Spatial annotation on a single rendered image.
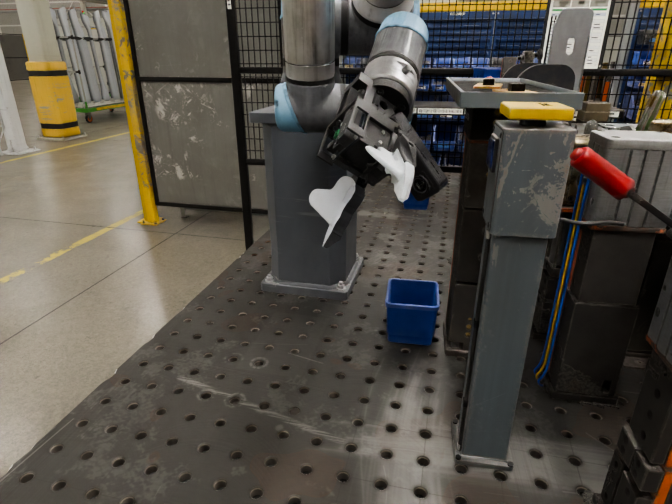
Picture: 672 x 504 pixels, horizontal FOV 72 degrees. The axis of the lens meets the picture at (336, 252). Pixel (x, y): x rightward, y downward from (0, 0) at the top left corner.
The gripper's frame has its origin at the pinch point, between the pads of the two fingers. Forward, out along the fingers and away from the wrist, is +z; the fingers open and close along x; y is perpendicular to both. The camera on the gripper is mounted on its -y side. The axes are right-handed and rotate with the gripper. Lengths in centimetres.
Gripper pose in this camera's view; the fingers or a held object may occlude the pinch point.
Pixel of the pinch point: (363, 231)
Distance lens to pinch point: 52.7
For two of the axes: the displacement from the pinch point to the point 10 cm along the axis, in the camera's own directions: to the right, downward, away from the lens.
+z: -2.5, 8.4, -4.9
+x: 5.3, -3.0, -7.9
